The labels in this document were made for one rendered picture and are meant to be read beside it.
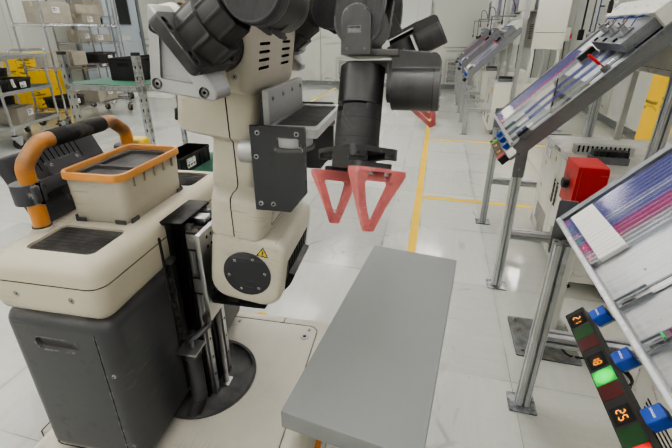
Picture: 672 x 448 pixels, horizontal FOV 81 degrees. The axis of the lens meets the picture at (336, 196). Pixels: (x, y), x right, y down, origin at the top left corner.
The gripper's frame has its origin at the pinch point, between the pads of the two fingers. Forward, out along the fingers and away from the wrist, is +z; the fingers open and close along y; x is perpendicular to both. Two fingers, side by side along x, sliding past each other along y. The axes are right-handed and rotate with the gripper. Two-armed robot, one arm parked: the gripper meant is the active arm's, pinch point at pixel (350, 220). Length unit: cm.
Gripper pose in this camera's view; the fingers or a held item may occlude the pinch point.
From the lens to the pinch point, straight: 50.7
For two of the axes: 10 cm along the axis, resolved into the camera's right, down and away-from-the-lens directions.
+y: -4.1, -0.4, 9.1
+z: -0.9, 10.0, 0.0
